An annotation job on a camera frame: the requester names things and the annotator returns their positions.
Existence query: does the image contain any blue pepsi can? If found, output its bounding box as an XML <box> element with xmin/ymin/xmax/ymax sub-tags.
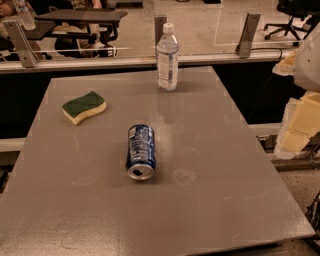
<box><xmin>126</xmin><ymin>124</ymin><xmax>156</xmax><ymax>181</ymax></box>

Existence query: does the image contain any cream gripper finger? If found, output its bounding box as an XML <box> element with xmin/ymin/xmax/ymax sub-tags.
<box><xmin>272</xmin><ymin>52</ymin><xmax>296</xmax><ymax>76</ymax></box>
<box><xmin>274</xmin><ymin>91</ymin><xmax>320</xmax><ymax>160</ymax></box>

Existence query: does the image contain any black office chair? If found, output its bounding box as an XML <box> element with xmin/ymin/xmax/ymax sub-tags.
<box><xmin>263</xmin><ymin>0</ymin><xmax>320</xmax><ymax>46</ymax></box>

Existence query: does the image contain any grey metal bracket left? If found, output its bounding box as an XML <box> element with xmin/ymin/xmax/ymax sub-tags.
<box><xmin>3</xmin><ymin>20</ymin><xmax>38</xmax><ymax>68</ymax></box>

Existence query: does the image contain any grey metal rail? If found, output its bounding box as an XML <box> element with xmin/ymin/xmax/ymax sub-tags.
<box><xmin>0</xmin><ymin>48</ymin><xmax>294</xmax><ymax>74</ymax></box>

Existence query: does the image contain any clear plastic water bottle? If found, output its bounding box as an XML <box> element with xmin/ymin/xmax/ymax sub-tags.
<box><xmin>156</xmin><ymin>23</ymin><xmax>179</xmax><ymax>91</ymax></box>

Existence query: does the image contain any grey metal bracket right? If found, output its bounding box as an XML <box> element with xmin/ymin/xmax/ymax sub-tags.
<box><xmin>235</xmin><ymin>13</ymin><xmax>260</xmax><ymax>59</ymax></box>

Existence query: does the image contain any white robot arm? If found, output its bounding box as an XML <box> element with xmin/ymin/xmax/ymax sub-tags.
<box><xmin>272</xmin><ymin>35</ymin><xmax>320</xmax><ymax>159</ymax></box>

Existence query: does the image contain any green and yellow sponge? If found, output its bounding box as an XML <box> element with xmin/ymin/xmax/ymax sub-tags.
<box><xmin>62</xmin><ymin>91</ymin><xmax>107</xmax><ymax>125</ymax></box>

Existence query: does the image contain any grey metal bracket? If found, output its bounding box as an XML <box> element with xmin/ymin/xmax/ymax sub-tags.
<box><xmin>235</xmin><ymin>13</ymin><xmax>260</xmax><ymax>59</ymax></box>
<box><xmin>154</xmin><ymin>15</ymin><xmax>167</xmax><ymax>45</ymax></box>
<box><xmin>3</xmin><ymin>20</ymin><xmax>38</xmax><ymax>68</ymax></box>

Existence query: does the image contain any black background table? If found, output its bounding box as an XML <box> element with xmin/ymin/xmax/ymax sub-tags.
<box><xmin>23</xmin><ymin>9</ymin><xmax>127</xmax><ymax>43</ymax></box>

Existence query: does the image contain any grey metal bracket middle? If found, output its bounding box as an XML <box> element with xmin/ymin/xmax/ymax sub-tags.
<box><xmin>154</xmin><ymin>15</ymin><xmax>167</xmax><ymax>45</ymax></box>

